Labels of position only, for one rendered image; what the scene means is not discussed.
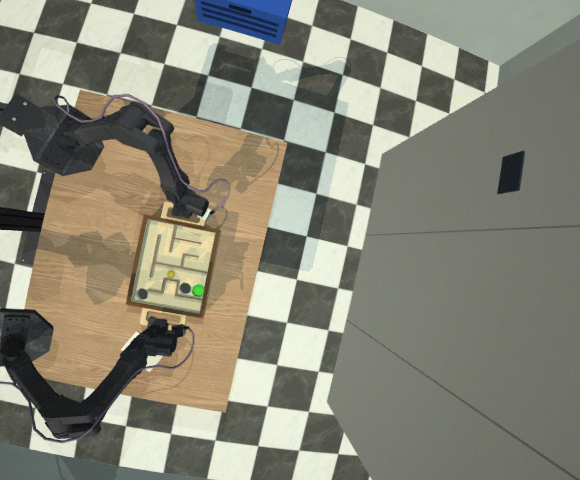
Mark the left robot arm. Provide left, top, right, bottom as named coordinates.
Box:
left=41, top=101, right=209, bottom=217

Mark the wooden maze board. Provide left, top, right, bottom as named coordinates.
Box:
left=126, top=202, right=221, bottom=326

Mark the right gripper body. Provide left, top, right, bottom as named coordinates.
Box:
left=146, top=317, right=183, bottom=338

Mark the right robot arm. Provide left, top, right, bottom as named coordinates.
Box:
left=0, top=315, right=177, bottom=439

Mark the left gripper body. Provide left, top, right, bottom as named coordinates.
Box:
left=172, top=205, right=211, bottom=220

